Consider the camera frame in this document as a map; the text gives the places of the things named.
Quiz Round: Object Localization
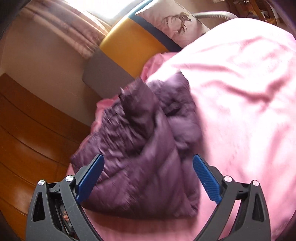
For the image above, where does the purple quilted down jacket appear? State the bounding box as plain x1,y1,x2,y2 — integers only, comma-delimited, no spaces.
71,72,202,219

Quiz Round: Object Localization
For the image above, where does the pink bed cover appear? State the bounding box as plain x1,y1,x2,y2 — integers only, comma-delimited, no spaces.
79,18,295,240

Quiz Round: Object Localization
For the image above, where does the grey yellow blue headboard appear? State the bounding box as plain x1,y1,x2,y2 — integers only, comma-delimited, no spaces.
82,1,181,98

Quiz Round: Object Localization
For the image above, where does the left pink window curtain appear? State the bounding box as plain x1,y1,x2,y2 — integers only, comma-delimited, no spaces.
20,1,110,59

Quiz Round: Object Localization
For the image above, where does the white deer print pillow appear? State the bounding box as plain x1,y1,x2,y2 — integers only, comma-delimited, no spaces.
135,0,209,48

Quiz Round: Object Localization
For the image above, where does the wooden desk with clutter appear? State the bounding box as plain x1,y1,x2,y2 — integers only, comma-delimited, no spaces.
226,0,278,26

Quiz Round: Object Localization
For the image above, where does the grey curved bed rail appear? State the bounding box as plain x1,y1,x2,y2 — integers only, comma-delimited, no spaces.
193,11,238,20

